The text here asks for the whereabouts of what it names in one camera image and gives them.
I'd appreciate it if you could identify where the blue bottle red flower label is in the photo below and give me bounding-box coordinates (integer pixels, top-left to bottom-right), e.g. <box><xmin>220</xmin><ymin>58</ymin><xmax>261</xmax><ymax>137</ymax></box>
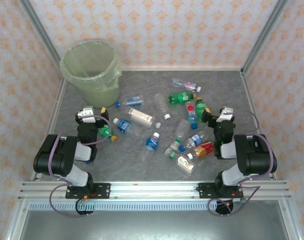
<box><xmin>186</xmin><ymin>101</ymin><xmax>198</xmax><ymax>130</ymax></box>

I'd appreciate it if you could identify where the blue label water bottle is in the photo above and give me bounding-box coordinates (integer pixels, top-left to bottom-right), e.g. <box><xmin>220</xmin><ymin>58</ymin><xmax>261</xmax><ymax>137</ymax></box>
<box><xmin>113</xmin><ymin>117</ymin><xmax>143</xmax><ymax>138</ymax></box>
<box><xmin>141</xmin><ymin>132</ymin><xmax>160</xmax><ymax>161</ymax></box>

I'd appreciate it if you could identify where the blue label bottle blue cap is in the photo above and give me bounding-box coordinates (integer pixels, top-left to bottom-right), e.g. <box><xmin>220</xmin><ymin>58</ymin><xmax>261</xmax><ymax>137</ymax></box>
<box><xmin>179</xmin><ymin>133</ymin><xmax>205</xmax><ymax>153</ymax></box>

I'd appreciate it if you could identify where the red label orange bottle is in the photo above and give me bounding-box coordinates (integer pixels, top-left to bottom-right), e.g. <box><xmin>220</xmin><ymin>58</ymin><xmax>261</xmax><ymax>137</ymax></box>
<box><xmin>192</xmin><ymin>140</ymin><xmax>215</xmax><ymax>160</ymax></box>

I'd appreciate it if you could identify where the clear bottle beige label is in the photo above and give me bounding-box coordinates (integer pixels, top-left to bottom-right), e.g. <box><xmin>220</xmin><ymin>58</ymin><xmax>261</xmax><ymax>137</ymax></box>
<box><xmin>128</xmin><ymin>107</ymin><xmax>162</xmax><ymax>130</ymax></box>

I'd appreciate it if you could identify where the crushed clear bottle red label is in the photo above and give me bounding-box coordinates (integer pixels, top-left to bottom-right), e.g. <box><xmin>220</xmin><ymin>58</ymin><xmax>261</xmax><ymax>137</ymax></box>
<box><xmin>170</xmin><ymin>77</ymin><xmax>202</xmax><ymax>93</ymax></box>

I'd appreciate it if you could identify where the small white-capped green-label bottle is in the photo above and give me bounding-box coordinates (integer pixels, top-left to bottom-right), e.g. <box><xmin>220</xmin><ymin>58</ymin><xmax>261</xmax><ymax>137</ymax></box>
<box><xmin>170</xmin><ymin>138</ymin><xmax>182</xmax><ymax>151</ymax></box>

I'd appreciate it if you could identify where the clear unlabelled bottle white cap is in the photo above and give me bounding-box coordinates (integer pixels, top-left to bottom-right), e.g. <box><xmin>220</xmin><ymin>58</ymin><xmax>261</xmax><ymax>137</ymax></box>
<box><xmin>153</xmin><ymin>92</ymin><xmax>172</xmax><ymax>121</ymax></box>

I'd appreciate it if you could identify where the small green-capped clear bottle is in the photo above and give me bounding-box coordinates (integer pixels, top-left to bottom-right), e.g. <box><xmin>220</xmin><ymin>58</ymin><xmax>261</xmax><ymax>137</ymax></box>
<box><xmin>164</xmin><ymin>147</ymin><xmax>178</xmax><ymax>160</ymax></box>

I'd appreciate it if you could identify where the square bottle colourful label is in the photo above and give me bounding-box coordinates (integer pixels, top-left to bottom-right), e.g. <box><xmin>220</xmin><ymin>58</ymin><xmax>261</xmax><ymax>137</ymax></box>
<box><xmin>176</xmin><ymin>152</ymin><xmax>196</xmax><ymax>175</ymax></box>

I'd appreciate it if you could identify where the grey metal panel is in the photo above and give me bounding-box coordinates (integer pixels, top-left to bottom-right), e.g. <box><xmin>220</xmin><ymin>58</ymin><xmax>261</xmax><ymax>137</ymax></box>
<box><xmin>6</xmin><ymin>201</ymin><xmax>300</xmax><ymax>240</ymax></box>

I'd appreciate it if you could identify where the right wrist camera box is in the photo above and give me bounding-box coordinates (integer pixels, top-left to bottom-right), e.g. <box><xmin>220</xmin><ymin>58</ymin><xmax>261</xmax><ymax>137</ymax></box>
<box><xmin>216</xmin><ymin>106</ymin><xmax>235</xmax><ymax>123</ymax></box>

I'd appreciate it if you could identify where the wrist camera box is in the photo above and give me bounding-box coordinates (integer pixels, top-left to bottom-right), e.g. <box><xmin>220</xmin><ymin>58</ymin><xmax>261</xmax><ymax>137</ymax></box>
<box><xmin>216</xmin><ymin>106</ymin><xmax>235</xmax><ymax>123</ymax></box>
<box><xmin>77</xmin><ymin>106</ymin><xmax>96</xmax><ymax>124</ymax></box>

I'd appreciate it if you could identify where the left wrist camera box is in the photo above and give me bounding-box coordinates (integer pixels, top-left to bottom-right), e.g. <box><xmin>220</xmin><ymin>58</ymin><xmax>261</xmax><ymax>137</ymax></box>
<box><xmin>77</xmin><ymin>106</ymin><xmax>96</xmax><ymax>124</ymax></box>

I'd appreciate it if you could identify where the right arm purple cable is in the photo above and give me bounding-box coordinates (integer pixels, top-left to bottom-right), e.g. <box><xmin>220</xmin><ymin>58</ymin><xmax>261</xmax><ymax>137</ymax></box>
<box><xmin>207</xmin><ymin>110</ymin><xmax>276</xmax><ymax>218</ymax></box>

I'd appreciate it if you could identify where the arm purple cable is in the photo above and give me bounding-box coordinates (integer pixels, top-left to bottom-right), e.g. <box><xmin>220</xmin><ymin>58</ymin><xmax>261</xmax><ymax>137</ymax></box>
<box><xmin>49</xmin><ymin>114</ymin><xmax>111</xmax><ymax>218</ymax></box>
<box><xmin>207</xmin><ymin>110</ymin><xmax>276</xmax><ymax>218</ymax></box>

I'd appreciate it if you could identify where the aluminium table side rail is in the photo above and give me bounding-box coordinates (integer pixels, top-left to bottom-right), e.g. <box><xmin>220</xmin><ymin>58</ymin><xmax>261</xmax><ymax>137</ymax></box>
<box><xmin>30</xmin><ymin>74</ymin><xmax>67</xmax><ymax>181</ymax></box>
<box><xmin>240</xmin><ymin>71</ymin><xmax>279</xmax><ymax>181</ymax></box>

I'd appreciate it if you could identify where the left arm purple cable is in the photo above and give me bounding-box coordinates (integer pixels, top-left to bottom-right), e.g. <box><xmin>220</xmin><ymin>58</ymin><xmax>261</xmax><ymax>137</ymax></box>
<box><xmin>49</xmin><ymin>114</ymin><xmax>111</xmax><ymax>218</ymax></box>

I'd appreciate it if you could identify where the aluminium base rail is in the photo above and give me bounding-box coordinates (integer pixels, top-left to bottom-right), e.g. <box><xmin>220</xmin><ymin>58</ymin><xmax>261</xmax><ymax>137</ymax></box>
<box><xmin>18</xmin><ymin>180</ymin><xmax>292</xmax><ymax>202</ymax></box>

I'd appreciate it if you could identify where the slotted cable duct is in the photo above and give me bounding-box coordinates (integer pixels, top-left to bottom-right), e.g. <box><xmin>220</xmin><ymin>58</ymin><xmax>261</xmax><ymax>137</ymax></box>
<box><xmin>29</xmin><ymin>201</ymin><xmax>246</xmax><ymax>212</ymax></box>

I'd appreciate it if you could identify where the aluminium frame post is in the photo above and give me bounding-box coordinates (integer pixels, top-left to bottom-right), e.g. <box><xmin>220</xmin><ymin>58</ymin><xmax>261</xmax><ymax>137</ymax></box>
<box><xmin>240</xmin><ymin>0</ymin><xmax>290</xmax><ymax>76</ymax></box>
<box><xmin>18</xmin><ymin>0</ymin><xmax>65</xmax><ymax>76</ymax></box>

